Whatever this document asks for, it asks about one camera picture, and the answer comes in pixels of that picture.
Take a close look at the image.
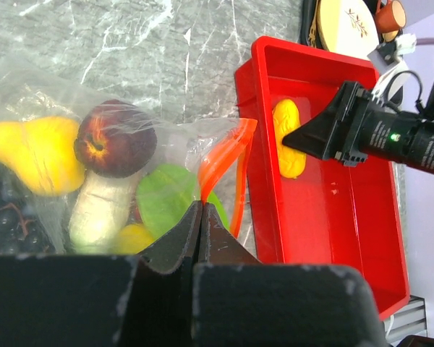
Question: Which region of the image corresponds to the cream orange plate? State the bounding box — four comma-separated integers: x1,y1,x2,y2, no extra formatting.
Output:
316,0,379,60

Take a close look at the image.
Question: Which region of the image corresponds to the yellow mango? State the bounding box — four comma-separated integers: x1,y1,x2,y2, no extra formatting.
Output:
272,98,307,179

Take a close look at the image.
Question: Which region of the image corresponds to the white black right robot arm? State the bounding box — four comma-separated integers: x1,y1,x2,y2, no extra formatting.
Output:
282,81,434,174

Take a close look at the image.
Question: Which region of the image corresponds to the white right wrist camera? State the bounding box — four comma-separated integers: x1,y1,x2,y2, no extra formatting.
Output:
367,34,417,100

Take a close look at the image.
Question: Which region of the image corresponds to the black grape bunch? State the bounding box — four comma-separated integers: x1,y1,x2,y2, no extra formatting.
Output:
0,164,56,255

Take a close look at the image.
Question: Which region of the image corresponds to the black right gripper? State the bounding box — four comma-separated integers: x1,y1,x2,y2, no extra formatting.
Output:
281,81,420,166

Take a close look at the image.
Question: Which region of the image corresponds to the red plastic tray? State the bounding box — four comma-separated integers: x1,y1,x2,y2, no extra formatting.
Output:
235,36,410,320

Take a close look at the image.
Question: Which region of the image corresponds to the green orange fruit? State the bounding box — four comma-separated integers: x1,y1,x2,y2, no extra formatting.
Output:
113,223,155,254

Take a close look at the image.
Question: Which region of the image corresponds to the yellow pear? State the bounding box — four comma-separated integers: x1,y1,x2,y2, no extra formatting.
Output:
0,116,85,197

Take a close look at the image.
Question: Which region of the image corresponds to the white radish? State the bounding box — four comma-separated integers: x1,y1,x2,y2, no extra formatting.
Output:
69,171,141,254

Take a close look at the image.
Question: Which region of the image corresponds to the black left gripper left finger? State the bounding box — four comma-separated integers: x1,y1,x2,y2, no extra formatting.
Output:
0,202,203,346

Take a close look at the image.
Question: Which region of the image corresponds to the clear zip bag orange zipper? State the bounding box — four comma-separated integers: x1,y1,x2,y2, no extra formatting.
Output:
0,61,256,254

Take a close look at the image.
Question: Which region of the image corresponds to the green leaf vegetable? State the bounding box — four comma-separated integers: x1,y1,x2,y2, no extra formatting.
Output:
135,163,231,239

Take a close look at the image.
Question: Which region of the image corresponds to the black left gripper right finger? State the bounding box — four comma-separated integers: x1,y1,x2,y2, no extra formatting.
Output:
192,204,383,346

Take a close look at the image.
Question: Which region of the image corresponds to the red apple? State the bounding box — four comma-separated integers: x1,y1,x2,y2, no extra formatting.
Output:
74,99,157,178

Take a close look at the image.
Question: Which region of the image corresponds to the orange cup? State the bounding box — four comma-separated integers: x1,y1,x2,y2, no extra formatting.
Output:
374,0,407,33

